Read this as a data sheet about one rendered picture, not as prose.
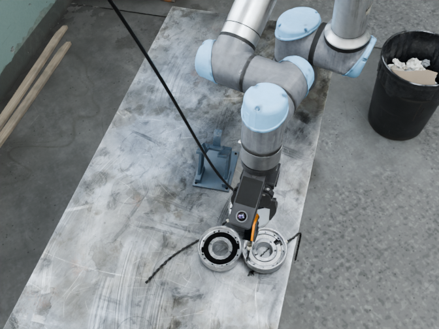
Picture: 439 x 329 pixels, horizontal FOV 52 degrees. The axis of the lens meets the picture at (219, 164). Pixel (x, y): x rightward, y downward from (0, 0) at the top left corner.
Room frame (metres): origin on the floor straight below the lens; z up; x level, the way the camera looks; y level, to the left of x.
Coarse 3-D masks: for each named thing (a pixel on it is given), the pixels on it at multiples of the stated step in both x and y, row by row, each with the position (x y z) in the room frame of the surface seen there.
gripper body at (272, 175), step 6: (246, 168) 0.45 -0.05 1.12; (252, 174) 0.44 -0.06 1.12; (258, 174) 0.43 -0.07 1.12; (264, 174) 0.43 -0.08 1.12; (270, 174) 0.47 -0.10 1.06; (276, 174) 0.47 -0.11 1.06; (270, 180) 0.45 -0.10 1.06; (276, 180) 0.47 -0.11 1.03; (270, 186) 0.44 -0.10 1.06; (264, 192) 0.43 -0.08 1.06; (270, 192) 0.43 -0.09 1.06; (264, 198) 0.42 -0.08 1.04; (270, 198) 0.42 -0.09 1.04; (264, 204) 0.42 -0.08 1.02
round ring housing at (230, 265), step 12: (216, 228) 0.47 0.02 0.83; (228, 228) 0.46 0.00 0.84; (204, 240) 0.44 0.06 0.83; (216, 240) 0.44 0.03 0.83; (228, 240) 0.44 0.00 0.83; (240, 240) 0.43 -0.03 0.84; (228, 252) 0.41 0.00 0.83; (240, 252) 0.40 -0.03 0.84; (204, 264) 0.39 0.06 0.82; (216, 264) 0.38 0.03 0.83; (228, 264) 0.37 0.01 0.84
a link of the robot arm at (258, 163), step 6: (240, 144) 0.48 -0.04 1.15; (240, 156) 0.47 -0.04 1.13; (246, 156) 0.45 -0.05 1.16; (252, 156) 0.44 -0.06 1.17; (270, 156) 0.44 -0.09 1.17; (276, 156) 0.44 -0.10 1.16; (246, 162) 0.45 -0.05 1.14; (252, 162) 0.44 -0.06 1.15; (258, 162) 0.44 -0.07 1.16; (264, 162) 0.43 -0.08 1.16; (270, 162) 0.44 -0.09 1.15; (276, 162) 0.44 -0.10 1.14; (252, 168) 0.44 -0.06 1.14; (258, 168) 0.43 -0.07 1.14; (264, 168) 0.43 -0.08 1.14; (270, 168) 0.43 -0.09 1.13
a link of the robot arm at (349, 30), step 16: (336, 0) 0.86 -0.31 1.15; (352, 0) 0.83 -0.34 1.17; (368, 0) 0.83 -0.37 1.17; (336, 16) 0.85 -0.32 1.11; (352, 16) 0.83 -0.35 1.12; (368, 16) 0.85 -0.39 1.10; (336, 32) 0.85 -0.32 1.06; (352, 32) 0.83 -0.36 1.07; (368, 32) 0.85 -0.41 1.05; (320, 48) 0.87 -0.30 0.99; (336, 48) 0.83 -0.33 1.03; (352, 48) 0.82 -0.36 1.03; (368, 48) 0.83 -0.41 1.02; (320, 64) 0.86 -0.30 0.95; (336, 64) 0.83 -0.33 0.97; (352, 64) 0.81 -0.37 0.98
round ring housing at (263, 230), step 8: (264, 232) 0.44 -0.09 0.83; (272, 232) 0.44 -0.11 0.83; (264, 240) 0.42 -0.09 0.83; (256, 248) 0.41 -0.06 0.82; (272, 248) 0.40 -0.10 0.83; (256, 256) 0.39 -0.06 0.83; (272, 256) 0.38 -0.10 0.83; (248, 264) 0.37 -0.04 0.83; (256, 264) 0.37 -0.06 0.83; (272, 264) 0.36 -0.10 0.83; (280, 264) 0.36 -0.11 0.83; (264, 272) 0.35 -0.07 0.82
